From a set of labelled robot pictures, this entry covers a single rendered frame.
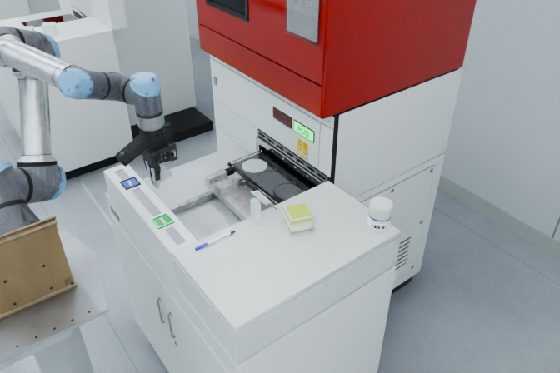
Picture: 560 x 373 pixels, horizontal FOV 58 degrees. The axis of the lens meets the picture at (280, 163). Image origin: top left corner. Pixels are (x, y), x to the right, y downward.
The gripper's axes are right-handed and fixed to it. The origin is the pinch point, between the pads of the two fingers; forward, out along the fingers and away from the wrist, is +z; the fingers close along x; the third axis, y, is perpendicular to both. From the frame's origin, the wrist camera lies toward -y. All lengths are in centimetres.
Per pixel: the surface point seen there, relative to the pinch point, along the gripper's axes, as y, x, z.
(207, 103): 145, 237, 111
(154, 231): -3.6, -3.0, 14.7
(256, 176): 43.8, 9.8, 20.7
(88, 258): -21.5, 13.8, 28.7
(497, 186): 207, -6, 88
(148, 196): 2.9, 15.4, 14.7
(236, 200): 31.1, 4.3, 22.7
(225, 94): 59, 54, 7
